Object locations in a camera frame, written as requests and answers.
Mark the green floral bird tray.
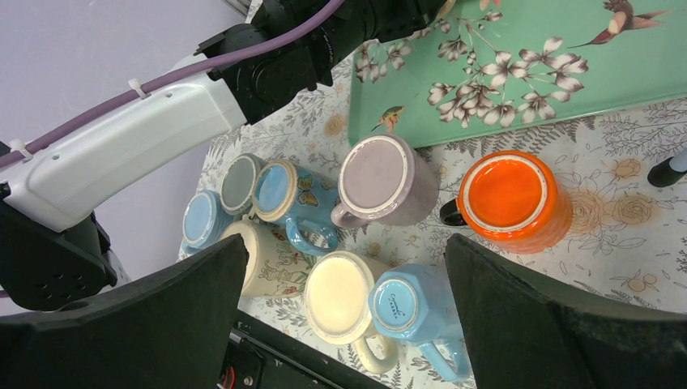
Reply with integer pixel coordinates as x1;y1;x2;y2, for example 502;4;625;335
348;1;686;147

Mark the floral tablecloth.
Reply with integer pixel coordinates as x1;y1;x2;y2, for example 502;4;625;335
177;53;687;389

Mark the cream yellow mug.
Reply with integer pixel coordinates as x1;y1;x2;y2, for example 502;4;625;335
304;250;399;374

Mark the grey mug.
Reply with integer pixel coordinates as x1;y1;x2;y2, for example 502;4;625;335
219;153;267;216

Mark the pale blue ribbed mug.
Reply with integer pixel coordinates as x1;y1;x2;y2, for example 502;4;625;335
181;189;233;256

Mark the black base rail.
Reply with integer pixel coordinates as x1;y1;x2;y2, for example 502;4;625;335
215;310;384;389

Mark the lilac mug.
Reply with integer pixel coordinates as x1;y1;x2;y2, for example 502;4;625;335
331;133;439;228

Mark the orange mug with black handle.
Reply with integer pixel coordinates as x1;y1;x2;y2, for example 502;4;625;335
439;150;573;254

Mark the light blue tripod stand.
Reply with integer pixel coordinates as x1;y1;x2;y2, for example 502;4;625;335
647;149;687;188

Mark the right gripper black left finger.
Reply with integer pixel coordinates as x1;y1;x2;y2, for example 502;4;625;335
1;235;249;388

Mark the blue butterfly mug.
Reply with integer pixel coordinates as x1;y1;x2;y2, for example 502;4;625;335
252;159;339;257

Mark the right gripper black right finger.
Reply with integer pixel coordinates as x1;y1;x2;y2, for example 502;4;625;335
445;234;686;388

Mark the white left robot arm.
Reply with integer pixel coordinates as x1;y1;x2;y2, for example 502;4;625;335
1;1;453;311

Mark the beige cartoon print mug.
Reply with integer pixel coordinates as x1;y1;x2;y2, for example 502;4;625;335
221;220;317;297

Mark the light blue faceted mug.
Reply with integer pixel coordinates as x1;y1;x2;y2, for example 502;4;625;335
368;263;471;382

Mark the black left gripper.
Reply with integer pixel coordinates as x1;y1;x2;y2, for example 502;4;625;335
343;0;451;43

